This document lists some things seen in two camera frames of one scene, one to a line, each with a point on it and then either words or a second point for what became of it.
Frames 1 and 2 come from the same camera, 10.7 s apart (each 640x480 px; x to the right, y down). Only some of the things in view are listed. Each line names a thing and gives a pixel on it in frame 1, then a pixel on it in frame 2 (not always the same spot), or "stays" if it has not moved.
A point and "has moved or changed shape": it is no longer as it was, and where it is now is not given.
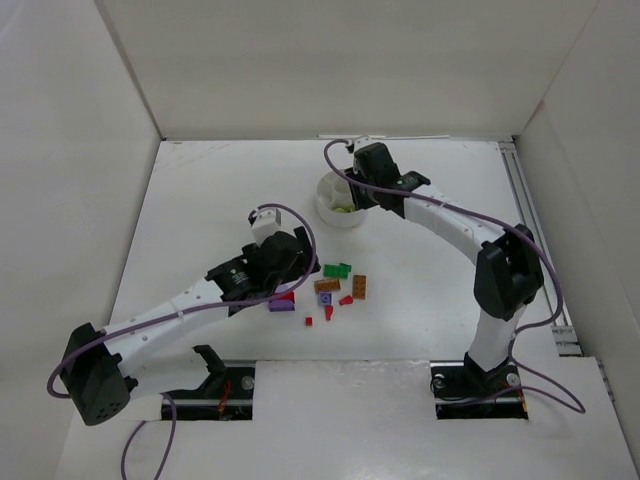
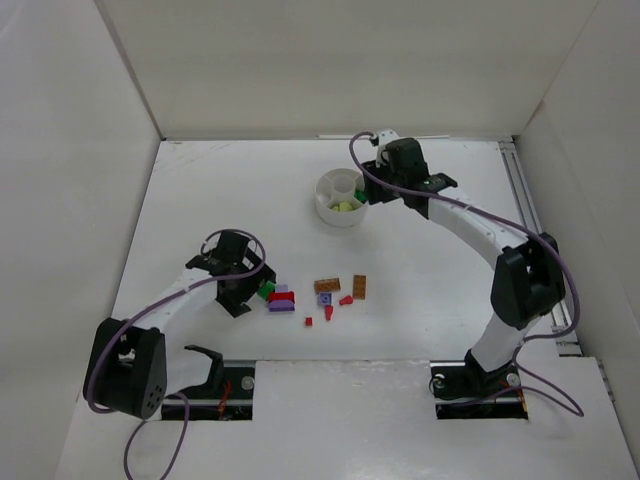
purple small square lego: x=326 y=298 stays
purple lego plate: x=281 y=305 stays
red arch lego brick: x=287 y=295 stays
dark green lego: x=338 y=271 has moved or changed shape
